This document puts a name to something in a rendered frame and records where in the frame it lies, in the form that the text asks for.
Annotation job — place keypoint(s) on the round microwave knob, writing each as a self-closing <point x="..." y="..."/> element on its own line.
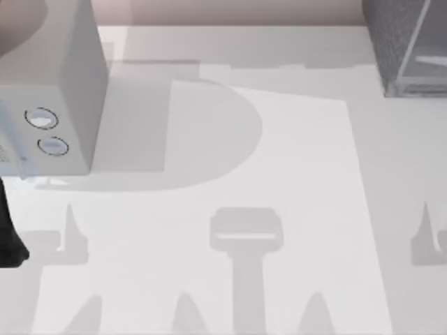
<point x="53" y="146"/>
<point x="41" y="118"/>

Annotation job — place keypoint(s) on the pale microwave oven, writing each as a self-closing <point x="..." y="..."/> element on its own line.
<point x="66" y="70"/>

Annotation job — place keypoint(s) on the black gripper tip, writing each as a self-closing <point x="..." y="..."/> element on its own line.
<point x="8" y="240"/>

